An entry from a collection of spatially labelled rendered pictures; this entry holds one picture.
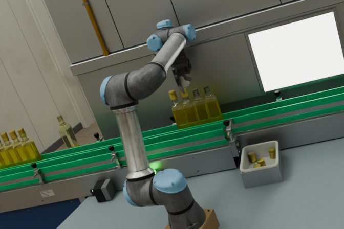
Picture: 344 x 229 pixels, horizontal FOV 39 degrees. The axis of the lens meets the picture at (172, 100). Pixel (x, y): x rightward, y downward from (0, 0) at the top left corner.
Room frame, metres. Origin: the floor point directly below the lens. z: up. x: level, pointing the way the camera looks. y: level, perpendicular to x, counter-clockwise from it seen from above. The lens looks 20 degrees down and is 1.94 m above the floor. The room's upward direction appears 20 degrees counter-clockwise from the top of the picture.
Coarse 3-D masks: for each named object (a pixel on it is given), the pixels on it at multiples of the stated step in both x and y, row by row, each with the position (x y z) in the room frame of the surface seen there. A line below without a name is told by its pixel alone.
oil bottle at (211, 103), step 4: (212, 96) 2.21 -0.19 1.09; (204, 100) 2.22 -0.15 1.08; (208, 100) 2.21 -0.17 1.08; (212, 100) 2.20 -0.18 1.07; (216, 100) 2.22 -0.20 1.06; (208, 104) 2.21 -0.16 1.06; (212, 104) 2.20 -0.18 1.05; (216, 104) 2.20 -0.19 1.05; (208, 108) 2.21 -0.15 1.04; (212, 108) 2.20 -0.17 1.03; (216, 108) 2.20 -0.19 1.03; (208, 112) 2.21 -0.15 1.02; (212, 112) 2.20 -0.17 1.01; (216, 112) 2.20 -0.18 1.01; (220, 112) 2.22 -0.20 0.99; (212, 116) 2.21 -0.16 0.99; (216, 116) 2.20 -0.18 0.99; (220, 116) 2.20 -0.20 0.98; (212, 120) 2.21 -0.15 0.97; (216, 120) 2.20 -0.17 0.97; (220, 120) 2.20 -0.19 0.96
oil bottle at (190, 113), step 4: (184, 104) 2.25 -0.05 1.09; (188, 104) 2.24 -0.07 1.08; (192, 104) 2.24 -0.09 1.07; (184, 108) 2.25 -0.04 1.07; (188, 108) 2.24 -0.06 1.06; (192, 108) 2.23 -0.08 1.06; (184, 112) 2.25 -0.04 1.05; (188, 112) 2.24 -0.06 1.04; (192, 112) 2.24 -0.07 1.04; (188, 116) 2.24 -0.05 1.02; (192, 116) 2.24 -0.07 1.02; (196, 116) 2.24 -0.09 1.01; (188, 120) 2.25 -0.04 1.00; (192, 120) 2.24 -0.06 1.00; (196, 120) 2.23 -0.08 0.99; (188, 124) 2.25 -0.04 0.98; (192, 124) 2.24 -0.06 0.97; (196, 124) 2.24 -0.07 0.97
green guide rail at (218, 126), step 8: (192, 128) 2.21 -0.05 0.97; (200, 128) 2.20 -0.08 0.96; (208, 128) 2.18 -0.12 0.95; (216, 128) 2.17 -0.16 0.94; (224, 128) 2.16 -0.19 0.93; (160, 136) 2.26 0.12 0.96; (168, 136) 2.25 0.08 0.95; (176, 136) 2.24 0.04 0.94; (120, 144) 2.34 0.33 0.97; (144, 144) 2.29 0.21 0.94; (88, 152) 2.39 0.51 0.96; (96, 152) 2.38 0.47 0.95; (104, 152) 2.37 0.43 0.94; (56, 160) 2.46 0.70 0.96; (64, 160) 2.44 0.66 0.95; (72, 160) 2.43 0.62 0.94; (16, 168) 2.54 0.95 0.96; (24, 168) 2.52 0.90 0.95; (32, 168) 2.51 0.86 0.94; (0, 176) 2.58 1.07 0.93
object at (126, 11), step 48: (48, 0) 2.59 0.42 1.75; (96, 0) 2.51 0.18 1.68; (144, 0) 2.43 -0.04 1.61; (192, 0) 2.36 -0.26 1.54; (240, 0) 2.29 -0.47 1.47; (288, 0) 2.22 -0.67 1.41; (336, 0) 2.14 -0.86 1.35; (96, 48) 2.54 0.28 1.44; (144, 48) 2.44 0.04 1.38; (96, 96) 2.58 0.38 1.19; (288, 96) 2.26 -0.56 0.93
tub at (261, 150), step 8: (256, 144) 2.06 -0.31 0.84; (264, 144) 2.05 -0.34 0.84; (272, 144) 2.03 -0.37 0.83; (248, 152) 2.07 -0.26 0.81; (256, 152) 2.06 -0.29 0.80; (264, 152) 2.04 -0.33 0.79; (248, 160) 2.05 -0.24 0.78; (264, 160) 2.02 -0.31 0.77; (272, 160) 1.99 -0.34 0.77; (240, 168) 1.90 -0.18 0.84; (248, 168) 1.99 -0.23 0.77; (256, 168) 1.86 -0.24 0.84; (264, 168) 1.84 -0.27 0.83
